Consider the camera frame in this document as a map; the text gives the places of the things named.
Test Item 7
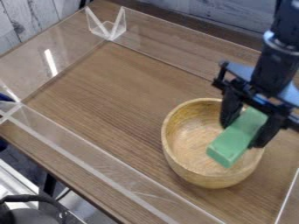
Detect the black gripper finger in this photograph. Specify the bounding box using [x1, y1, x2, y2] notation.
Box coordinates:
[249, 114, 286, 148]
[219, 87, 243, 128]

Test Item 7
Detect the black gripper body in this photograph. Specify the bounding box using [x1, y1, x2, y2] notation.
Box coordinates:
[213, 31, 299, 131]

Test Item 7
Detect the green rectangular block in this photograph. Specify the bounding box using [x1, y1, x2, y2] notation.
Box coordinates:
[207, 107, 267, 168]

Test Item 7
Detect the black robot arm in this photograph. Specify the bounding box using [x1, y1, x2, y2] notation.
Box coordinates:
[213, 0, 299, 148]

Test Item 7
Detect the light wooden bowl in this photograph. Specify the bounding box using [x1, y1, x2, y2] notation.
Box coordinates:
[162, 98, 265, 189]

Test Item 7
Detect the black table leg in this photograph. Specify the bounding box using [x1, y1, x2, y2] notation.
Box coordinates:
[43, 174, 58, 197]

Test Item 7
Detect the blue object at left edge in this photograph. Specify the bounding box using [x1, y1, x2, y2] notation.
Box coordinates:
[0, 93, 15, 102]

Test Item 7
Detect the clear acrylic tray wall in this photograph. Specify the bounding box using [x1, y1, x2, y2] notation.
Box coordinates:
[0, 3, 299, 224]

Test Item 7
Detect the clear acrylic corner bracket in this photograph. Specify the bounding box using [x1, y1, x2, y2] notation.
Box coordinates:
[85, 7, 127, 41]

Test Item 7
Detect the black metal bracket with screw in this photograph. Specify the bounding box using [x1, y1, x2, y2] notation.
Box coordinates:
[39, 199, 87, 224]

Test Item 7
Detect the black cable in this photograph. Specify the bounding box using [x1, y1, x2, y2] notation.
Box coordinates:
[0, 193, 69, 224]

